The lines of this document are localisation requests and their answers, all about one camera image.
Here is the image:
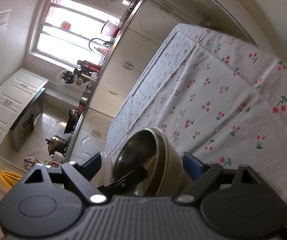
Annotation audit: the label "white upper cabinets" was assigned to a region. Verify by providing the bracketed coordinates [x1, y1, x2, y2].
[0, 68, 48, 146]

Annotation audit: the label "black frying pan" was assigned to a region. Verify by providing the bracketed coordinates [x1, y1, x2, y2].
[64, 109, 79, 134]

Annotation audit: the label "stainless steel bowl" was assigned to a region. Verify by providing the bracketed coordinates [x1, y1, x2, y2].
[109, 128, 167, 197]

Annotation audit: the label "kitchen window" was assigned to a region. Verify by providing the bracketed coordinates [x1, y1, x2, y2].
[33, 0, 120, 66]

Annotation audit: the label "red thermos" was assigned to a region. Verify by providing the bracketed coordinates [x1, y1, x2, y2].
[77, 60, 101, 73]

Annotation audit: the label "brass stock pot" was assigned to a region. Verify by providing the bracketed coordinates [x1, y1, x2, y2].
[45, 135, 68, 155]

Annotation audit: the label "cherry print tablecloth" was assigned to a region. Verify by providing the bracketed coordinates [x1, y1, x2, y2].
[105, 24, 287, 205]

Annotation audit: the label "pink plastic basket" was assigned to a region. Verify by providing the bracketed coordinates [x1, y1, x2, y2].
[101, 21, 120, 38]

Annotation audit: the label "large white plate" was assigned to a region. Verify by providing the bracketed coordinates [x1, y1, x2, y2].
[90, 152, 113, 187]

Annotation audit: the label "steel kettle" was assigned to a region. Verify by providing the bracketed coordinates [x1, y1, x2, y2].
[73, 66, 92, 86]

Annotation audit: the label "white lower kitchen cabinets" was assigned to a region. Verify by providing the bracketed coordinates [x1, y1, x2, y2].
[68, 0, 203, 160]

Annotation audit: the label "cream bowl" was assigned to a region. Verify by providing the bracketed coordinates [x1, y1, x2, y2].
[149, 128, 193, 197]

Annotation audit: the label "steel range hood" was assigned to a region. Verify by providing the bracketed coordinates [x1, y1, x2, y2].
[9, 88, 45, 152]

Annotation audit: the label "dish rack with items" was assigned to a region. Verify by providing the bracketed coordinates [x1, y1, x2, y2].
[22, 152, 64, 170]

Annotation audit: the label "yellow hanging towel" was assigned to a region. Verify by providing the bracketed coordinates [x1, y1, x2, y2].
[0, 170, 22, 188]

